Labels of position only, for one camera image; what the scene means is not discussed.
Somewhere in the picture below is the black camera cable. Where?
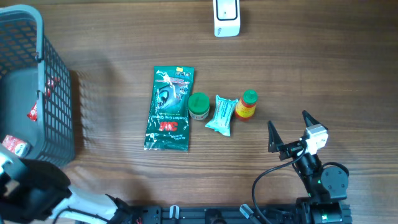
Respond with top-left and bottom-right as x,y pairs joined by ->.
251,148 -> 307,224

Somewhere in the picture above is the sriracha sauce bottle green cap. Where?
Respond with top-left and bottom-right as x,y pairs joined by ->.
234,90 -> 258,120

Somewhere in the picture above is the green 3M gloves packet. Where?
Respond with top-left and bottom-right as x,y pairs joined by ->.
144,66 -> 194,151

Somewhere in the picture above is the white barcode scanner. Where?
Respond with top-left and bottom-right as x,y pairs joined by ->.
213,0 -> 241,38

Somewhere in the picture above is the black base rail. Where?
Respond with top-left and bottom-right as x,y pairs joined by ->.
124,203 -> 353,224

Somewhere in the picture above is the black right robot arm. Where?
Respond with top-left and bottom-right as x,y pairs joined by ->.
267,110 -> 352,223

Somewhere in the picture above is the grey plastic shopping basket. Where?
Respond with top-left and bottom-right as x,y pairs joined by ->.
1,4 -> 75,166

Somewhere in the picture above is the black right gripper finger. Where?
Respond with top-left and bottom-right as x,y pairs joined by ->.
302,110 -> 327,130
267,121 -> 284,153

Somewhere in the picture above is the red snack pack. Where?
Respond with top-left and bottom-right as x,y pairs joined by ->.
2,135 -> 31,157

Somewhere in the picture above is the light teal tissue pack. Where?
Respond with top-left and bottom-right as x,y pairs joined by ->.
205,95 -> 238,137

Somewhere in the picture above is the red small sachet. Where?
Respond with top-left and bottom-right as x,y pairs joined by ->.
27,103 -> 38,121

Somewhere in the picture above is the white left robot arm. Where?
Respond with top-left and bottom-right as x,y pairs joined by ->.
1,146 -> 130,223

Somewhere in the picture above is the green lid small jar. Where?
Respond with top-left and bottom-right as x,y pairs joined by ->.
188,92 -> 210,120

